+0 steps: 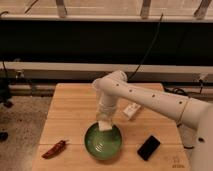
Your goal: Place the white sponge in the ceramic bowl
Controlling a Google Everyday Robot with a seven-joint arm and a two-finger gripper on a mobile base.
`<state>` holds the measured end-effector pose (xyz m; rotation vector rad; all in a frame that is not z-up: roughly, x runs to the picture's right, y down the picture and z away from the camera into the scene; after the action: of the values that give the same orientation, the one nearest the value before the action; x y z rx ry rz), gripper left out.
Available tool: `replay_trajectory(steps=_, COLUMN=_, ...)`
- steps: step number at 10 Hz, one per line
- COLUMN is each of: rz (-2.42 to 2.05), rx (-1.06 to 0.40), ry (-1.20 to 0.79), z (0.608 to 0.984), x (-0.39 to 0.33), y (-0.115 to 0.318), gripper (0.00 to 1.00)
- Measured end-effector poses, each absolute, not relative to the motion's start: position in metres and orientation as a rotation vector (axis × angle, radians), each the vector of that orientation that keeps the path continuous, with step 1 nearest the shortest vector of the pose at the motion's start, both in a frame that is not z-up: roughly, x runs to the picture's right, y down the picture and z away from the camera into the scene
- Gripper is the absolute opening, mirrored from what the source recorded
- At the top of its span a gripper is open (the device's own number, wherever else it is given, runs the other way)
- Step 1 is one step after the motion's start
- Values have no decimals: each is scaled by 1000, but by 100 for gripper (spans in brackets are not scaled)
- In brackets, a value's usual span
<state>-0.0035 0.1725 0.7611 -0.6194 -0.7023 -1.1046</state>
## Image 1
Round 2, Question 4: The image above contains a white wrapped gripper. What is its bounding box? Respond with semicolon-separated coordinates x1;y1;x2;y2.
96;94;116;122

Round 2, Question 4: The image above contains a white sponge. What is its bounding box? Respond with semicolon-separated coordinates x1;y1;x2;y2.
98;121;112;131

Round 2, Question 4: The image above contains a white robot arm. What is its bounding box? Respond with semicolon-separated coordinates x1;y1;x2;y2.
92;70;213;171

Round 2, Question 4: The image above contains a green ceramic bowl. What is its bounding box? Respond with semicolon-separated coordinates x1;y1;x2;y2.
84;123;122;161

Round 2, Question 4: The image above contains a white power strip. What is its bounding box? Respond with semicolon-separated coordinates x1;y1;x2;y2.
123;103;141;119

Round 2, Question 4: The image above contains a wooden table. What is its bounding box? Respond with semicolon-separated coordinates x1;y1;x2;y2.
32;83;190;171

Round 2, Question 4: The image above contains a black smartphone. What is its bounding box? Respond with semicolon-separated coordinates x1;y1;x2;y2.
137;135;160;161

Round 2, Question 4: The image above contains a red chili pepper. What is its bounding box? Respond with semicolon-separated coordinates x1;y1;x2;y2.
42;140;66;159

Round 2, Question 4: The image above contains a black hanging cable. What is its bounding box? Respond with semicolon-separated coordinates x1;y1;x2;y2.
127;12;165;82

